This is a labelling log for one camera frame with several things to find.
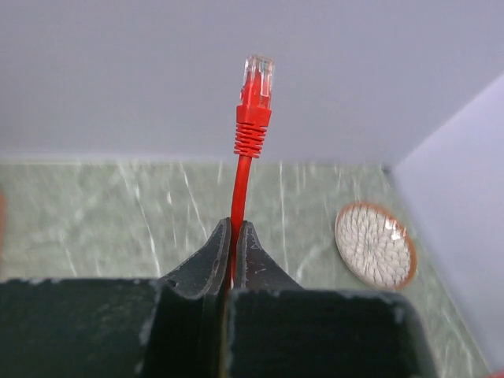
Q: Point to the floral patterned ceramic plate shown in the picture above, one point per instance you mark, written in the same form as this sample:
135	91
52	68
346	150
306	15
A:
375	246

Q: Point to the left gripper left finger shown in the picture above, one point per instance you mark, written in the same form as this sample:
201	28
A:
138	327

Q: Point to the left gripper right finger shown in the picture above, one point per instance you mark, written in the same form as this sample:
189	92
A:
276	328

